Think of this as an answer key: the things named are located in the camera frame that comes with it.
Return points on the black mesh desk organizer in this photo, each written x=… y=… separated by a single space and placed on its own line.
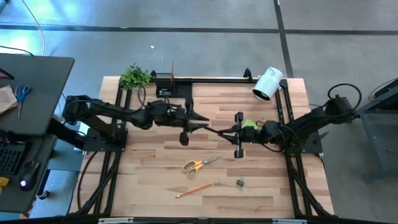
x=182 y=87

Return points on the black keyboard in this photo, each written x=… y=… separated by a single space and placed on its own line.
x=8 y=160

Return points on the brown paper bag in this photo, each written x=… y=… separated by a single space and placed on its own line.
x=5 y=99

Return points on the orange pencil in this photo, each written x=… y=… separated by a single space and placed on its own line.
x=194 y=190

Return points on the black side desk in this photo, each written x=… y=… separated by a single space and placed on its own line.
x=40 y=93

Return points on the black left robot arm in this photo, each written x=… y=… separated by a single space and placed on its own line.
x=105 y=109

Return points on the yellow object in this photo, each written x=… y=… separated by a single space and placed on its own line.
x=2 y=183

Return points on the white power adapter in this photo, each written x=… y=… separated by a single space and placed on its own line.
x=84 y=127

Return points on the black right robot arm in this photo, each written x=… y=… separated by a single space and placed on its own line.
x=311 y=124

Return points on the dark steel frame stand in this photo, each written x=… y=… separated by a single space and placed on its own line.
x=373 y=146

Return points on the green sticky note pad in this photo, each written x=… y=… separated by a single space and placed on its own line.
x=248 y=123

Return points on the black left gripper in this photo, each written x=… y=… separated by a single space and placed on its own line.
x=180 y=119

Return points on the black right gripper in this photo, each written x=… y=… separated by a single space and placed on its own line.
x=248 y=135

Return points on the small black caster wheel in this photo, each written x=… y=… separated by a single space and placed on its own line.
x=43 y=195

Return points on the silver hinge bracket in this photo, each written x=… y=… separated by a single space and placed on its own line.
x=115 y=220
x=289 y=221

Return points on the green plant in white pot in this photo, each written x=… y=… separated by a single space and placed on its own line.
x=134 y=77

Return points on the black computer mouse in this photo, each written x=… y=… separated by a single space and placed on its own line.
x=29 y=174

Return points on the black aluminium table frame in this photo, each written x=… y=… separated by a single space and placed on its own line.
x=281 y=102

